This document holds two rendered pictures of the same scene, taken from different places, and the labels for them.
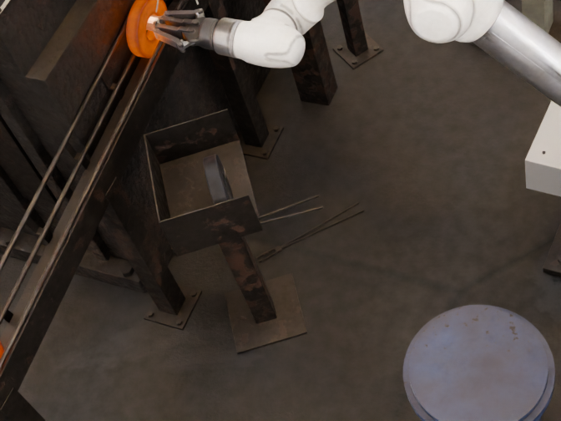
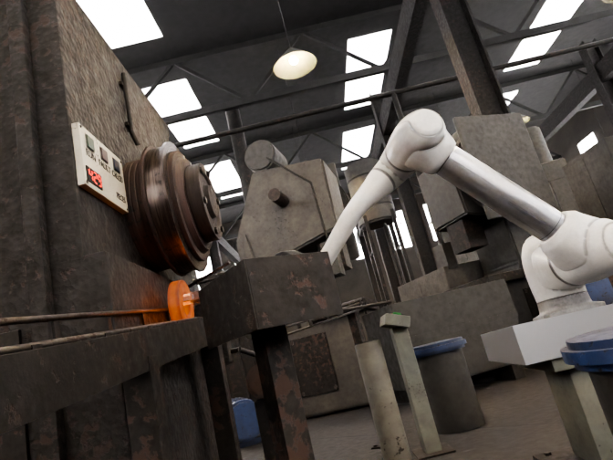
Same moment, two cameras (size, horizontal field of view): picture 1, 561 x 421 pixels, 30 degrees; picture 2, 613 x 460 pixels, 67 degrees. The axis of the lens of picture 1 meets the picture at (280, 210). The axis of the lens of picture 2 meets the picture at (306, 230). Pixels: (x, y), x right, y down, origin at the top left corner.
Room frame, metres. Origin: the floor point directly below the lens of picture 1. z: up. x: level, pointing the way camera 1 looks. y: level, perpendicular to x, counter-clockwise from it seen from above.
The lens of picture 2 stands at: (0.68, 0.71, 0.51)
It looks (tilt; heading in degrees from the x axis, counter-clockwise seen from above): 15 degrees up; 320
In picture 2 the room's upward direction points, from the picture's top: 14 degrees counter-clockwise
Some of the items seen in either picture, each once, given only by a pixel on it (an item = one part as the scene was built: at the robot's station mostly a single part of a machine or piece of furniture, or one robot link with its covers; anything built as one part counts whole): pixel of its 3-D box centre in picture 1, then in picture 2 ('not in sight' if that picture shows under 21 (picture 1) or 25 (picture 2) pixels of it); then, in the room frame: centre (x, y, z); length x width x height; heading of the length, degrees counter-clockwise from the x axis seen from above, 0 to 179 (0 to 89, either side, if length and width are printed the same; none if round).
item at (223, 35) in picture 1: (229, 37); not in sight; (1.86, -0.03, 0.75); 0.09 x 0.06 x 0.09; 141
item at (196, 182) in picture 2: not in sight; (205, 203); (2.08, -0.03, 1.11); 0.28 x 0.06 x 0.28; 140
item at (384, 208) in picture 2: not in sight; (388, 256); (7.57, -7.21, 2.25); 0.92 x 0.92 x 4.50
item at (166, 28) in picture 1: (175, 31); not in sight; (1.94, 0.09, 0.76); 0.11 x 0.01 x 0.04; 52
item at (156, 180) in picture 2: not in sight; (179, 209); (2.14, 0.04, 1.11); 0.47 x 0.06 x 0.47; 140
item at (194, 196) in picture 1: (234, 251); (296, 439); (1.55, 0.14, 0.36); 0.26 x 0.20 x 0.72; 175
